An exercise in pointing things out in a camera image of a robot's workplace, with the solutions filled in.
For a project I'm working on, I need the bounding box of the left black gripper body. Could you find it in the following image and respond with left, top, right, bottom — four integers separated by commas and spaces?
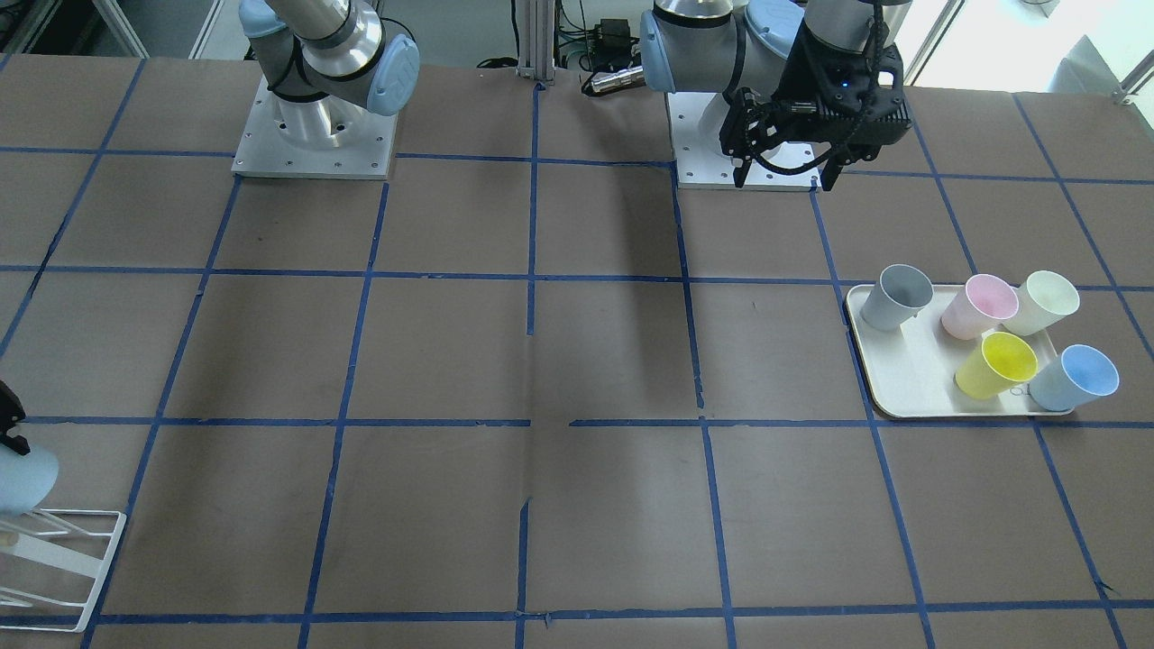
766, 25, 911, 165

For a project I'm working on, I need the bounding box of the light blue plastic cup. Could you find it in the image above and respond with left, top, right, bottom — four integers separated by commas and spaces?
1, 443, 60, 516

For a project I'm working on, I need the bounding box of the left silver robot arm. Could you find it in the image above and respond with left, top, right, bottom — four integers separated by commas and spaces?
639, 1, 912, 191

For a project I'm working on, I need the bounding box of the grey plastic cup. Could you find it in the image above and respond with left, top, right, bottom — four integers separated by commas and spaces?
860, 264, 935, 331

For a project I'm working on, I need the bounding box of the pink plastic cup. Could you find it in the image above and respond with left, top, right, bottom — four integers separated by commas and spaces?
941, 274, 1021, 341

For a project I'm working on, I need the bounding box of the cream white plastic cup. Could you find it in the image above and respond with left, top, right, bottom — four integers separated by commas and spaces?
1003, 270, 1081, 336

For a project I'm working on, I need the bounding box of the yellow plastic cup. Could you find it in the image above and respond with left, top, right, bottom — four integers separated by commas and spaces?
956, 331, 1040, 401

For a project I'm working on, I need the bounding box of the silver flashlight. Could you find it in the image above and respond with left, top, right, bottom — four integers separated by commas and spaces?
580, 65, 646, 97

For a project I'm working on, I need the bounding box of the black power adapter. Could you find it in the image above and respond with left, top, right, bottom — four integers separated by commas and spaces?
589, 18, 632, 55

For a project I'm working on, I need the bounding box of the cream plastic tray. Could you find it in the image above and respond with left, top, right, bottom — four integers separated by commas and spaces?
845, 284, 1051, 419

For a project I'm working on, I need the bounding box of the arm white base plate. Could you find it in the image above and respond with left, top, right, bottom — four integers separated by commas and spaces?
666, 92, 820, 192
232, 83, 397, 180

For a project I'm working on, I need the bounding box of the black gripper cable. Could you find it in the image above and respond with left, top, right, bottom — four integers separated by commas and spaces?
744, 0, 889, 181

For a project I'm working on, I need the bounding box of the white wire cup rack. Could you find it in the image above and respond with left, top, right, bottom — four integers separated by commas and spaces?
3, 508, 128, 634

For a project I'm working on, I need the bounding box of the aluminium frame post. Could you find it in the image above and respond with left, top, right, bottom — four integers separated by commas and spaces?
512, 0, 557, 87

